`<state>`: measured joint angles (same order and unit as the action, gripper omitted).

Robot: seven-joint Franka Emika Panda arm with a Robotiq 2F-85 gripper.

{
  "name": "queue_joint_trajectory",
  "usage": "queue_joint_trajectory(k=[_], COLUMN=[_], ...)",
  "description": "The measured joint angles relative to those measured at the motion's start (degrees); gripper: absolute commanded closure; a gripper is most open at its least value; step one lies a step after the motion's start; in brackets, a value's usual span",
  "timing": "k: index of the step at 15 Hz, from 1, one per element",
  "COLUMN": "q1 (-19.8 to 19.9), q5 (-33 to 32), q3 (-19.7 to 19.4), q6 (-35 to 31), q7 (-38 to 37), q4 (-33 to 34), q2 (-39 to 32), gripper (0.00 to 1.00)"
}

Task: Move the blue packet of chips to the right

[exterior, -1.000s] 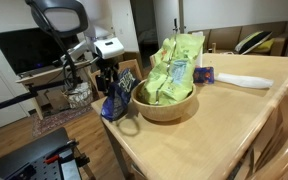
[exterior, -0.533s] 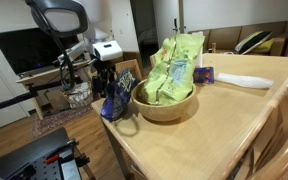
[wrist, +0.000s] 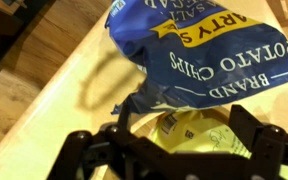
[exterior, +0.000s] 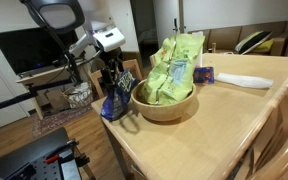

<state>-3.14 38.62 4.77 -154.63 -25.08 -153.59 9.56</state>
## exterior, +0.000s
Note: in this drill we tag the brown sofa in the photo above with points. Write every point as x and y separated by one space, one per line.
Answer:
224 37

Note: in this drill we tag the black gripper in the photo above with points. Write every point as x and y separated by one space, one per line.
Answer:
112 57

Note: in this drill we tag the black pegboard cart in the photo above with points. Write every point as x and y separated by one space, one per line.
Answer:
27 153

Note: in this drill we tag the black flat television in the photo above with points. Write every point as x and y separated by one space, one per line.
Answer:
24 53

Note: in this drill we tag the blue potato chips bag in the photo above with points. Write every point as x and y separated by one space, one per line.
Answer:
117 100

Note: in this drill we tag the white plastic wrapper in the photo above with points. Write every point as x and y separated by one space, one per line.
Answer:
244 81

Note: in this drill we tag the white upright box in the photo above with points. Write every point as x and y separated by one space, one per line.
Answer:
199 56

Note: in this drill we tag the wooden chair backrest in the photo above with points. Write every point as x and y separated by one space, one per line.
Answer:
152 60

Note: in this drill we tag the white TV stand table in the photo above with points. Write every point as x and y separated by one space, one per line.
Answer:
45 75

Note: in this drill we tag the brown armchair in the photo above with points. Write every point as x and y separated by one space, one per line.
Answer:
132 56

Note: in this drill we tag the wooden bowl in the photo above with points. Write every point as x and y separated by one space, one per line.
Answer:
164 112

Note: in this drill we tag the black metal stand frame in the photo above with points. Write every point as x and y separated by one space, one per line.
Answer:
10 100

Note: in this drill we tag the wooden slat-back chair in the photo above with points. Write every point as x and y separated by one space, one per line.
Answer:
96 81

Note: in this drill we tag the small blue orange packet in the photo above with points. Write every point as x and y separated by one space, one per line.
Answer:
204 75

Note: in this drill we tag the black yellow striped pillow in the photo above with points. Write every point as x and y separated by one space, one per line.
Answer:
252 41

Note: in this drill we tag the patterned rug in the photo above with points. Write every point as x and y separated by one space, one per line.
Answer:
55 121

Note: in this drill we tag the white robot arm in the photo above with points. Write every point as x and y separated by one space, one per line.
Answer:
109 38

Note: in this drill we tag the cardboard box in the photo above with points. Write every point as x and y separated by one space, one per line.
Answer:
55 100

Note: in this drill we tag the wicker basket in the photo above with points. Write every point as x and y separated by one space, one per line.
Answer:
79 96

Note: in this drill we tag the green popcorn bag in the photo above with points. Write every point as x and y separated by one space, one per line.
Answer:
170 76

